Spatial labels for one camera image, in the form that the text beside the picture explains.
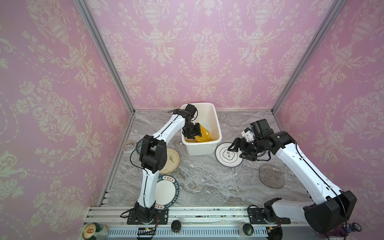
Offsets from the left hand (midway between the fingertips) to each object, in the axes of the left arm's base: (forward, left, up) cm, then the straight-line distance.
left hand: (200, 136), depth 92 cm
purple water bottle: (-47, -55, +3) cm, 73 cm away
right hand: (-16, -16, +9) cm, 25 cm away
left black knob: (-46, +10, -2) cm, 47 cm away
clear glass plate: (-20, -43, -11) cm, 48 cm away
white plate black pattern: (-9, -17, -11) cm, 22 cm away
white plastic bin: (+20, -5, -2) cm, 20 cm away
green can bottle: (-49, +44, -1) cm, 65 cm away
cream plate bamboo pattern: (-13, +16, -11) cm, 24 cm away
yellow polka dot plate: (+7, -4, -10) cm, 13 cm away
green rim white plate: (-29, +18, -14) cm, 37 cm away
